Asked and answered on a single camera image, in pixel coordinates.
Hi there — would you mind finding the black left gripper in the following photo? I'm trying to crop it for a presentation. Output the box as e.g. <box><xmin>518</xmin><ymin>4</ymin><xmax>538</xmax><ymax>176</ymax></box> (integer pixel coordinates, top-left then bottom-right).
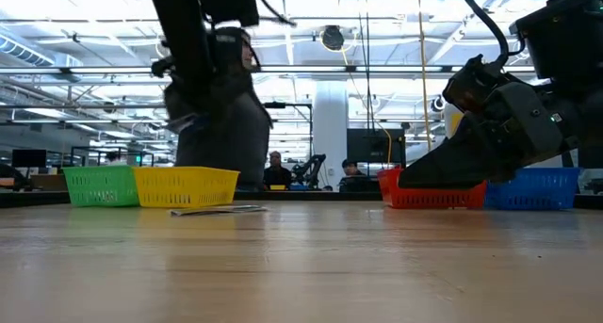
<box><xmin>162</xmin><ymin>26</ymin><xmax>274</xmax><ymax>191</ymax></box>

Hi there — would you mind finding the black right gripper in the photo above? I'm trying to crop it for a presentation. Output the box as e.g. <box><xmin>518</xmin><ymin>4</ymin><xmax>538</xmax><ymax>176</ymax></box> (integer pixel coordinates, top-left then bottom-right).
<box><xmin>398</xmin><ymin>80</ymin><xmax>564</xmax><ymax>190</ymax></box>

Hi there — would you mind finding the red plastic basket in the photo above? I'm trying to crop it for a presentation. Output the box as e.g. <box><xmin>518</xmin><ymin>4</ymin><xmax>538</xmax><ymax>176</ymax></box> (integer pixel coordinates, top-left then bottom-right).
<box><xmin>376</xmin><ymin>167</ymin><xmax>488</xmax><ymax>210</ymax></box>

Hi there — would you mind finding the white yellow wipes canister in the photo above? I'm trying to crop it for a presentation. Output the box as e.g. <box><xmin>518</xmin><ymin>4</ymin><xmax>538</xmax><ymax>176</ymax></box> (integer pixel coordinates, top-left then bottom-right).
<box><xmin>443</xmin><ymin>102</ymin><xmax>467</xmax><ymax>141</ymax></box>

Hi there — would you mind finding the yellow plastic basket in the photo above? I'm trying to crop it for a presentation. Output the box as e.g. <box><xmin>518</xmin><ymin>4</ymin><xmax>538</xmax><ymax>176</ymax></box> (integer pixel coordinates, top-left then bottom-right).
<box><xmin>132</xmin><ymin>166</ymin><xmax>241</xmax><ymax>209</ymax></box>

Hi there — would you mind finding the person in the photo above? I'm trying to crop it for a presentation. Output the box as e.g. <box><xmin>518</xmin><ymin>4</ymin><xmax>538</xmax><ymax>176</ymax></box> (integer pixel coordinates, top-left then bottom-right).
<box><xmin>338</xmin><ymin>158</ymin><xmax>380</xmax><ymax>194</ymax></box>
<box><xmin>262</xmin><ymin>150</ymin><xmax>294</xmax><ymax>191</ymax></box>

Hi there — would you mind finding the grey comb sachet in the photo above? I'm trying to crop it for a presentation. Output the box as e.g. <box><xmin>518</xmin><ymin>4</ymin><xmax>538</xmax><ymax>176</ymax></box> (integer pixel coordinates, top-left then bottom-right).
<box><xmin>169</xmin><ymin>203</ymin><xmax>269</xmax><ymax>218</ymax></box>

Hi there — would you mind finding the black monitor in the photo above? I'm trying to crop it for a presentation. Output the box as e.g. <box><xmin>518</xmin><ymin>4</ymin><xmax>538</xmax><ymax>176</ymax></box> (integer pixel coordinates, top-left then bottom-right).
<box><xmin>346</xmin><ymin>127</ymin><xmax>408</xmax><ymax>166</ymax></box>
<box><xmin>10</xmin><ymin>148</ymin><xmax>49</xmax><ymax>170</ymax></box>

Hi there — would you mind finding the blue plastic basket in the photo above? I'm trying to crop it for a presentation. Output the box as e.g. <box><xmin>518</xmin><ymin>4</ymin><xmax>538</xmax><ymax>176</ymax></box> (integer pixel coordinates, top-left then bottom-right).
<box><xmin>484</xmin><ymin>167</ymin><xmax>582</xmax><ymax>212</ymax></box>

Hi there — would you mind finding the green plastic basket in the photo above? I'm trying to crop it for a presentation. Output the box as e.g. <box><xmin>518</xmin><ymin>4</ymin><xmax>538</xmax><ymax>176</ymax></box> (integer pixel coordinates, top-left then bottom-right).
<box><xmin>61</xmin><ymin>165</ymin><xmax>140</xmax><ymax>208</ymax></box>

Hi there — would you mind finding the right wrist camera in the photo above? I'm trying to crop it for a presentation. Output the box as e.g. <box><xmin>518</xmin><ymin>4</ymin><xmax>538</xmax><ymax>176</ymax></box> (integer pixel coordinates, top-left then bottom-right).
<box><xmin>442</xmin><ymin>54</ymin><xmax>501</xmax><ymax>114</ymax></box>

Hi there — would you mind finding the hanging yellow cable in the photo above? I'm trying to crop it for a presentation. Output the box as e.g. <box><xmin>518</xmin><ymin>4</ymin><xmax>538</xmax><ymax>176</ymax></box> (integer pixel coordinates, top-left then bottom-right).
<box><xmin>416</xmin><ymin>0</ymin><xmax>432</xmax><ymax>153</ymax></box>

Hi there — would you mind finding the black table frame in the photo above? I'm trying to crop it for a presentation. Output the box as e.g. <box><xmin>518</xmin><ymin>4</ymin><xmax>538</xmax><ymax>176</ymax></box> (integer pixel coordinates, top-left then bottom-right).
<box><xmin>0</xmin><ymin>189</ymin><xmax>603</xmax><ymax>210</ymax></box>

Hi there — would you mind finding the overhead camera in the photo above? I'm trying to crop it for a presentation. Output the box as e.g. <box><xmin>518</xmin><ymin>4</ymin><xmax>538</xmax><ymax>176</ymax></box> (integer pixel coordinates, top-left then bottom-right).
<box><xmin>320</xmin><ymin>24</ymin><xmax>347</xmax><ymax>53</ymax></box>

